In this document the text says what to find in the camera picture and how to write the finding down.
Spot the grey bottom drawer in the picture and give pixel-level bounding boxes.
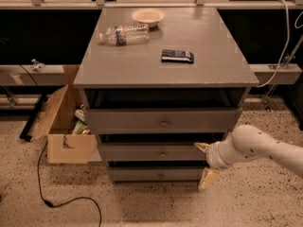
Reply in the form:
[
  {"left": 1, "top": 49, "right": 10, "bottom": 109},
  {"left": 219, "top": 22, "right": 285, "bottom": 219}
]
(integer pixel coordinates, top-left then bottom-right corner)
[{"left": 107, "top": 160, "right": 208, "bottom": 182}]

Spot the small clear object on ledge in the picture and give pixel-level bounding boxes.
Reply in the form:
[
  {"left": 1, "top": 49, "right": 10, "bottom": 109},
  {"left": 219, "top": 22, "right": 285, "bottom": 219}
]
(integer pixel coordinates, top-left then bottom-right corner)
[{"left": 31, "top": 59, "right": 45, "bottom": 72}]

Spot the black metal stand leg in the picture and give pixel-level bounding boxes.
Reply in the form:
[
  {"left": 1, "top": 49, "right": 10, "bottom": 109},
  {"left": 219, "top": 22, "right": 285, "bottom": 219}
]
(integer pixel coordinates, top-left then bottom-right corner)
[{"left": 19, "top": 94, "right": 47, "bottom": 142}]

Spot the white bottle in box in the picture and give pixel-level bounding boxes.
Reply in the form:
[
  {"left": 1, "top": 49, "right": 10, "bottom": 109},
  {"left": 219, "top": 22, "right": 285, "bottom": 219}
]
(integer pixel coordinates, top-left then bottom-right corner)
[{"left": 75, "top": 109, "right": 85, "bottom": 123}]

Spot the grey drawer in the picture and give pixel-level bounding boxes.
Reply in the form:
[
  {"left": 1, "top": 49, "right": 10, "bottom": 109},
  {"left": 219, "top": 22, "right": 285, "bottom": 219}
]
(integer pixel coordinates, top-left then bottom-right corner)
[
  {"left": 84, "top": 108, "right": 241, "bottom": 134},
  {"left": 97, "top": 132, "right": 226, "bottom": 162},
  {"left": 107, "top": 160, "right": 208, "bottom": 182}
]

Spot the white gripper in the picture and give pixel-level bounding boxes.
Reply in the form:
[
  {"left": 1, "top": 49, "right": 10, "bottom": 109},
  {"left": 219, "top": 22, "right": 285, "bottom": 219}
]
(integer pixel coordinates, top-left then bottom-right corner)
[{"left": 194, "top": 138, "right": 241, "bottom": 191}]

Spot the black floor cable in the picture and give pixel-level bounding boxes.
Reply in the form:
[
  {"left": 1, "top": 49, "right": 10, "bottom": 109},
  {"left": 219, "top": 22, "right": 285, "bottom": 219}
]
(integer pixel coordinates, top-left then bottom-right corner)
[{"left": 36, "top": 140, "right": 103, "bottom": 227}]

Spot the green packet in box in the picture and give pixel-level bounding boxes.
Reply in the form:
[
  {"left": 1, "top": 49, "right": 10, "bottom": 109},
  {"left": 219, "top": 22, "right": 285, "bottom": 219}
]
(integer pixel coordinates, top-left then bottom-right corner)
[{"left": 72, "top": 120, "right": 89, "bottom": 134}]

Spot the clear plastic water bottle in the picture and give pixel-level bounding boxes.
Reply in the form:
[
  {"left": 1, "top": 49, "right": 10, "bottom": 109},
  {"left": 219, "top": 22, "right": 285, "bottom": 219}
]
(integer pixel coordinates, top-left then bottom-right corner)
[{"left": 98, "top": 24, "right": 150, "bottom": 46}]

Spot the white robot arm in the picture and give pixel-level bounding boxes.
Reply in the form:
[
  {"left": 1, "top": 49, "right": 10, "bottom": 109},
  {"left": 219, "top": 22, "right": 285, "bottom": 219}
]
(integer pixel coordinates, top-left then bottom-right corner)
[{"left": 194, "top": 125, "right": 303, "bottom": 191}]

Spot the dark blue snack packet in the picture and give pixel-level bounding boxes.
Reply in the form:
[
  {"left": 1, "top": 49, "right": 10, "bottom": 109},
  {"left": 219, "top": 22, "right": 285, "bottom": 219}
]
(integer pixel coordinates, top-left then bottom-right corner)
[{"left": 161, "top": 49, "right": 194, "bottom": 64}]

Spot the open cardboard box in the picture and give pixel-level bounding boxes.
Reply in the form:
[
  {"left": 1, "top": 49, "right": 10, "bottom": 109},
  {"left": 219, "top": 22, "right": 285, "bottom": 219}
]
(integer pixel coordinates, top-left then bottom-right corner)
[{"left": 30, "top": 65, "right": 98, "bottom": 165}]

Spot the beige ceramic bowl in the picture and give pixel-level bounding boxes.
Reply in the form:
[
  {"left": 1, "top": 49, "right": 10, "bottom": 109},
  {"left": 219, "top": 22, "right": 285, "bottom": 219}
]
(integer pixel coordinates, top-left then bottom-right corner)
[{"left": 132, "top": 9, "right": 165, "bottom": 28}]

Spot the white hanging cable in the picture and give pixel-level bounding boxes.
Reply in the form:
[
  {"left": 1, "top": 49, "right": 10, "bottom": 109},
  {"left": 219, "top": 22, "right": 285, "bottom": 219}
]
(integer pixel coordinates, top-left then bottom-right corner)
[{"left": 255, "top": 0, "right": 292, "bottom": 89}]

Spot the grey drawer cabinet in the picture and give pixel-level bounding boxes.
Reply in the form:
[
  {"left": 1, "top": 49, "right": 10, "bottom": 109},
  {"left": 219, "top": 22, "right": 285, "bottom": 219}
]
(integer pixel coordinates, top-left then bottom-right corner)
[{"left": 73, "top": 7, "right": 259, "bottom": 184}]

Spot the grey top drawer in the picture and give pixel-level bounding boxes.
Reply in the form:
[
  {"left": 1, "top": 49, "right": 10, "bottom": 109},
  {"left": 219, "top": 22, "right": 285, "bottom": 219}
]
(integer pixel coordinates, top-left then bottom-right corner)
[{"left": 84, "top": 108, "right": 241, "bottom": 134}]

